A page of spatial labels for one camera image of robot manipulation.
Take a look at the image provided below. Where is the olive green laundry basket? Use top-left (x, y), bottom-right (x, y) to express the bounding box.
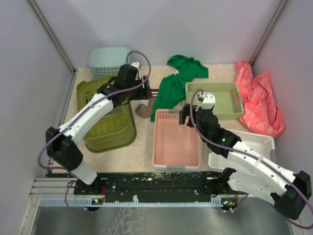
top-left (76, 76), bottom-right (137, 153)

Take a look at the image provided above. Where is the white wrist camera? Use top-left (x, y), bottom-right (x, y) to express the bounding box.
top-left (130, 62), bottom-right (142, 80)
top-left (196, 92), bottom-right (216, 111)

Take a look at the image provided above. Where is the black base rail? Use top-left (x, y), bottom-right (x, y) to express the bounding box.
top-left (72, 171), bottom-right (242, 203)

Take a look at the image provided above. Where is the white slotted cable duct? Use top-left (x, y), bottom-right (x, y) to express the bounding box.
top-left (39, 195), bottom-right (226, 208)

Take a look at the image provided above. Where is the light blue laundry basket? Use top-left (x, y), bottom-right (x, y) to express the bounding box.
top-left (88, 47), bottom-right (130, 80)

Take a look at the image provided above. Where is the green shirt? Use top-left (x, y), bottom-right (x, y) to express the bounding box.
top-left (150, 55), bottom-right (209, 122)

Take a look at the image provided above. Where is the white plastic basket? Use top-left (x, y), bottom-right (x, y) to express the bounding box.
top-left (208, 129), bottom-right (277, 174)

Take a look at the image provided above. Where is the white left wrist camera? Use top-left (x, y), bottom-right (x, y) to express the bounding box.
top-left (130, 62), bottom-right (142, 80)

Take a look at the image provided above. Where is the light blue shallow basket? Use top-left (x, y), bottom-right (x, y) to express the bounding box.
top-left (154, 166), bottom-right (198, 172)

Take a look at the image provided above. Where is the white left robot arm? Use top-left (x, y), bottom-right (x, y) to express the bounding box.
top-left (45, 62), bottom-right (149, 194)

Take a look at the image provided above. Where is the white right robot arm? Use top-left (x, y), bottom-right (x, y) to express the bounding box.
top-left (179, 104), bottom-right (313, 220)

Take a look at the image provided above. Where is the light green plastic basket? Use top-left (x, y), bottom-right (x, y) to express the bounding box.
top-left (185, 82), bottom-right (245, 120)

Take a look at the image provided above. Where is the brown striped sock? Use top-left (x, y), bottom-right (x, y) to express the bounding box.
top-left (135, 89), bottom-right (159, 118)

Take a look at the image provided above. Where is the pink plastic bag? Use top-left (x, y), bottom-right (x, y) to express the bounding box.
top-left (235, 61), bottom-right (286, 138)

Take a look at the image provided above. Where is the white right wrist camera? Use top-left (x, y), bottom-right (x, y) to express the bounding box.
top-left (196, 92), bottom-right (216, 111)

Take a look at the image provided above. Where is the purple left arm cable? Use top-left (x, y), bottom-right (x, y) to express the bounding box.
top-left (37, 50), bottom-right (152, 215)

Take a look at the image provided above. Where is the pink plastic basket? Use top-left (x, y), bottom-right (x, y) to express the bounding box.
top-left (152, 109), bottom-right (201, 169)

